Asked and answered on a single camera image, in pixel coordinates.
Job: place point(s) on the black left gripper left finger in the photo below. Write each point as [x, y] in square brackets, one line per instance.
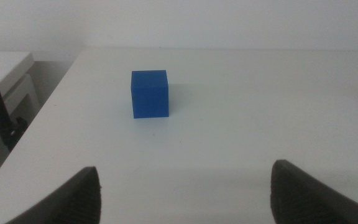
[76, 199]

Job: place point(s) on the white side furniture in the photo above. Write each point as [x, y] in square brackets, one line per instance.
[5, 70]

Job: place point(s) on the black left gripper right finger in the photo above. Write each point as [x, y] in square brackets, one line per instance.
[300, 199]

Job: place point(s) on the blue cube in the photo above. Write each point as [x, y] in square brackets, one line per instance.
[150, 95]

